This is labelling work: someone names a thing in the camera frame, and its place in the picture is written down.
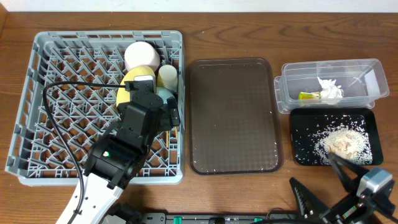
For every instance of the dark brown serving tray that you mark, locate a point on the dark brown serving tray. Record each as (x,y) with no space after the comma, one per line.
(234,124)

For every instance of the grey plastic dishwasher rack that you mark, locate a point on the grey plastic dishwasher rack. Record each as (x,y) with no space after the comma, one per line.
(69,98)

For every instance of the leftover rice with nuts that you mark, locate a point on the leftover rice with nuts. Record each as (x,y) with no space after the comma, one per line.
(315,136)

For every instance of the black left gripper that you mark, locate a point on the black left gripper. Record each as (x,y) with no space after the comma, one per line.
(171,115)

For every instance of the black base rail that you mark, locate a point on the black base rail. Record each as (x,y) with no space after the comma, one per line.
(123,214)

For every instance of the yellow plate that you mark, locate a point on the yellow plate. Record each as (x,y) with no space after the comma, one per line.
(132,78)

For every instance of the light blue bowl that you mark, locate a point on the light blue bowl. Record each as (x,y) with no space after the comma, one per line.
(164,93)

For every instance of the black waste tray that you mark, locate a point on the black waste tray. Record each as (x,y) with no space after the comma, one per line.
(370,126)

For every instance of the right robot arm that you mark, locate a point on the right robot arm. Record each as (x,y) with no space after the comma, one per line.
(368,192)

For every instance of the pink bowl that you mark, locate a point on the pink bowl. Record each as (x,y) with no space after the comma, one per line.
(141,54)

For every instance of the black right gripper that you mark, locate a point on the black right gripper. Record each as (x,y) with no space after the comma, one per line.
(348,209)

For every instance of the yellow green snack wrapper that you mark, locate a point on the yellow green snack wrapper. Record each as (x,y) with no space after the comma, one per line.
(309,96)

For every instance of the white paper napkin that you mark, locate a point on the white paper napkin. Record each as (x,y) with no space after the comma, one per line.
(329,89)

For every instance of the white cup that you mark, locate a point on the white cup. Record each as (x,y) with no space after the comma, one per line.
(168,78)

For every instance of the clear plastic bin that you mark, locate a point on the clear plastic bin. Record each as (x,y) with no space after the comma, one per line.
(363,81)

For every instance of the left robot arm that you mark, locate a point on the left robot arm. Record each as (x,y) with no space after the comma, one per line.
(120,154)

